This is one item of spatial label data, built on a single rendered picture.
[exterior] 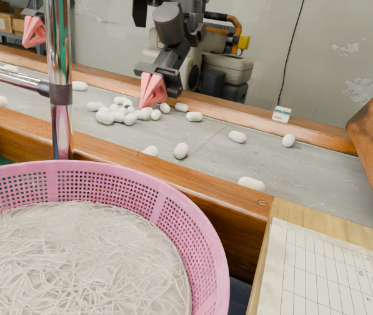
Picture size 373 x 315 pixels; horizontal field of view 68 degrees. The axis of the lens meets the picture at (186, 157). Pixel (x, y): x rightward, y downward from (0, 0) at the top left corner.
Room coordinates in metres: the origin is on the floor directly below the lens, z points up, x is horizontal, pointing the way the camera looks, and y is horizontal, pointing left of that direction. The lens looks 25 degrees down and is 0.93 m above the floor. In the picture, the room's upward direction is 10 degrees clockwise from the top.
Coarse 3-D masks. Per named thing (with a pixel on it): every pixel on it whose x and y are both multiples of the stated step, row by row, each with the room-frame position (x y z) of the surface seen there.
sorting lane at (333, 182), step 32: (0, 64) 0.80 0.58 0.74; (32, 96) 0.56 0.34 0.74; (96, 96) 0.64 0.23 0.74; (128, 96) 0.69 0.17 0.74; (96, 128) 0.45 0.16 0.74; (128, 128) 0.47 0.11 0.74; (160, 128) 0.50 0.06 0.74; (192, 128) 0.53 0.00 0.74; (224, 128) 0.57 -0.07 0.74; (192, 160) 0.39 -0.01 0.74; (224, 160) 0.41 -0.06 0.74; (256, 160) 0.43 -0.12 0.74; (288, 160) 0.45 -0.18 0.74; (320, 160) 0.47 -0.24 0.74; (352, 160) 0.50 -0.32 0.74; (288, 192) 0.33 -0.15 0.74; (320, 192) 0.35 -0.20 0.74; (352, 192) 0.37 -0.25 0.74
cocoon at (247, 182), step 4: (240, 180) 0.32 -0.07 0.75; (244, 180) 0.32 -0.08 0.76; (248, 180) 0.32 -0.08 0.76; (252, 180) 0.32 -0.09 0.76; (256, 180) 0.32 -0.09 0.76; (240, 184) 0.31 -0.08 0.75; (244, 184) 0.31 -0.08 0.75; (248, 184) 0.31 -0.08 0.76; (252, 184) 0.31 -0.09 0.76; (256, 184) 0.31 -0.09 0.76; (260, 184) 0.31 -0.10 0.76; (252, 188) 0.31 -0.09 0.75; (256, 188) 0.31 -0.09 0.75; (260, 188) 0.31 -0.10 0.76; (264, 188) 0.31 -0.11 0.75
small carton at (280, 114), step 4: (276, 108) 0.63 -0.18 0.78; (280, 108) 0.64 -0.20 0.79; (284, 108) 0.65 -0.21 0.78; (276, 112) 0.60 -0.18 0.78; (280, 112) 0.60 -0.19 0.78; (284, 112) 0.60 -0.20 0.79; (288, 112) 0.61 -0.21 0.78; (272, 116) 0.61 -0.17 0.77; (276, 116) 0.60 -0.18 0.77; (280, 116) 0.60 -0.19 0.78; (284, 116) 0.60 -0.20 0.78; (288, 116) 0.60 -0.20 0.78; (276, 120) 0.60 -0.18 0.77; (280, 120) 0.60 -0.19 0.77; (284, 120) 0.60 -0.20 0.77; (288, 120) 0.60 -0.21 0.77
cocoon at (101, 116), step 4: (100, 112) 0.48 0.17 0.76; (104, 112) 0.48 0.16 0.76; (96, 116) 0.47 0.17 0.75; (100, 116) 0.47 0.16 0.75; (104, 116) 0.47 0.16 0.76; (108, 116) 0.47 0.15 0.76; (112, 116) 0.48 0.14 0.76; (100, 120) 0.47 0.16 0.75; (104, 120) 0.46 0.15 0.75; (108, 120) 0.46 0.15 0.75; (112, 120) 0.47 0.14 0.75; (108, 124) 0.47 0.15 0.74
